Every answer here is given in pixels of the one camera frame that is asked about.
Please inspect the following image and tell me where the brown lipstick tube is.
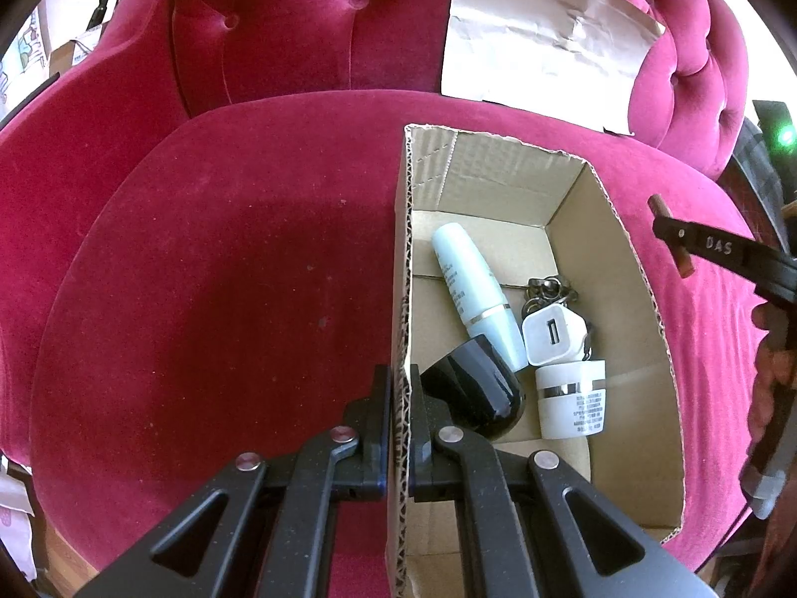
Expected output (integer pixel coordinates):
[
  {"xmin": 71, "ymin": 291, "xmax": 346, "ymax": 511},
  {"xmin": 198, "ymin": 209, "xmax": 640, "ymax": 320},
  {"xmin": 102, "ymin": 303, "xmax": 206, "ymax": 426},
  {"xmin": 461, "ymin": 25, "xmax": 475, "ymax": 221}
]
[{"xmin": 647, "ymin": 194, "xmax": 694, "ymax": 278}]

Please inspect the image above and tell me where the white roll-on bottle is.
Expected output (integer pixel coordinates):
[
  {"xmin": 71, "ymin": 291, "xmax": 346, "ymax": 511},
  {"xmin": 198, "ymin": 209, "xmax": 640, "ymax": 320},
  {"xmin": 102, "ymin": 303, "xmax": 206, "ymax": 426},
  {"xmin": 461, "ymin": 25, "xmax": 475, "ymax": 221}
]
[{"xmin": 431, "ymin": 223, "xmax": 530, "ymax": 373}]

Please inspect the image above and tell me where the white cream jar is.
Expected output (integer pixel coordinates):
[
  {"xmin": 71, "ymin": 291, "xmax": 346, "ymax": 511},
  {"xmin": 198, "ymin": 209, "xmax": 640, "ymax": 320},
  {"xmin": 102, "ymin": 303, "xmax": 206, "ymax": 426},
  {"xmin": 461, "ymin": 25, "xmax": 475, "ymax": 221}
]
[{"xmin": 535, "ymin": 359, "xmax": 607, "ymax": 440}]

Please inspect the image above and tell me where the white USB charger plug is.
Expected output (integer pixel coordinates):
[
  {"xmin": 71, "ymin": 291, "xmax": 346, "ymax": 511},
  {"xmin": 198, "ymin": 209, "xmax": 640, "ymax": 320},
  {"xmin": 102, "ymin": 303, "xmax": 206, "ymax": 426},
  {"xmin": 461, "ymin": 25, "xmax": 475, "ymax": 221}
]
[{"xmin": 522, "ymin": 304, "xmax": 589, "ymax": 367}]

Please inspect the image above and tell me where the cardboard box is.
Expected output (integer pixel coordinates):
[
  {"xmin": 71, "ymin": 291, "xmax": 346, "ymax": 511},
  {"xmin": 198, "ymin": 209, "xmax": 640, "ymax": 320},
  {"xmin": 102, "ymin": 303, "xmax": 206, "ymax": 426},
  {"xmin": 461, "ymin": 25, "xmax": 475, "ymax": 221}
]
[{"xmin": 388, "ymin": 124, "xmax": 685, "ymax": 597}]

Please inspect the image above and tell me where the metal key bunch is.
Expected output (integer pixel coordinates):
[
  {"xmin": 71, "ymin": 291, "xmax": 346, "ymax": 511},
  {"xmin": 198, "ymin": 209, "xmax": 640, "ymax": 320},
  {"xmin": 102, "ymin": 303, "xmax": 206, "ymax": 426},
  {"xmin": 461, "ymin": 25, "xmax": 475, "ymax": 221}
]
[{"xmin": 522, "ymin": 276, "xmax": 592, "ymax": 360}]

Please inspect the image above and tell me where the person's right hand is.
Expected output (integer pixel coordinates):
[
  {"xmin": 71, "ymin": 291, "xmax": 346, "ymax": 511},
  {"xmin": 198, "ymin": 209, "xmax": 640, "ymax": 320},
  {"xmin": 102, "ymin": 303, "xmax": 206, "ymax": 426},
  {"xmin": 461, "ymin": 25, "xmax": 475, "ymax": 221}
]
[{"xmin": 747, "ymin": 302, "xmax": 796, "ymax": 444}]

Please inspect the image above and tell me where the black glossy device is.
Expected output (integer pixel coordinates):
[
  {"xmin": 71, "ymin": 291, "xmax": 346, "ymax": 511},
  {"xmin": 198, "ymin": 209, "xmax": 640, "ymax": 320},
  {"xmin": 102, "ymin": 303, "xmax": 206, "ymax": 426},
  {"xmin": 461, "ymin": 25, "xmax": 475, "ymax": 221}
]
[{"xmin": 420, "ymin": 335, "xmax": 526, "ymax": 440}]

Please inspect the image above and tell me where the grey plaid fabric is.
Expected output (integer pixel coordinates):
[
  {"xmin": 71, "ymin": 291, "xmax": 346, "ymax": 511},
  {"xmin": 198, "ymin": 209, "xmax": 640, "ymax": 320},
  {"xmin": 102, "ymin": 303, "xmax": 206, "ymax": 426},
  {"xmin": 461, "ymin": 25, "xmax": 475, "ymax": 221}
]
[{"xmin": 719, "ymin": 119, "xmax": 789, "ymax": 251}]

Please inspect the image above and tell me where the red velvet armchair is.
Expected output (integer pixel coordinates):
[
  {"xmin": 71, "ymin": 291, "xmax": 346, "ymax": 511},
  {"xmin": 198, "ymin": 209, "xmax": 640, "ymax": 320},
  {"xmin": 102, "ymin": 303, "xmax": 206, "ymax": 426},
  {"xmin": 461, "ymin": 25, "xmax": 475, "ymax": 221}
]
[{"xmin": 1, "ymin": 0, "xmax": 761, "ymax": 568}]

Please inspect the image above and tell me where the brown paper sheet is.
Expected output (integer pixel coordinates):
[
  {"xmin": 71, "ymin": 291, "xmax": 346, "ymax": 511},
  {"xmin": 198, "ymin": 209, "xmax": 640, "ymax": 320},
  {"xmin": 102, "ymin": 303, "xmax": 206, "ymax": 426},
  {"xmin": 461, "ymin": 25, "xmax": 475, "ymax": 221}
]
[{"xmin": 440, "ymin": 0, "xmax": 664, "ymax": 135}]

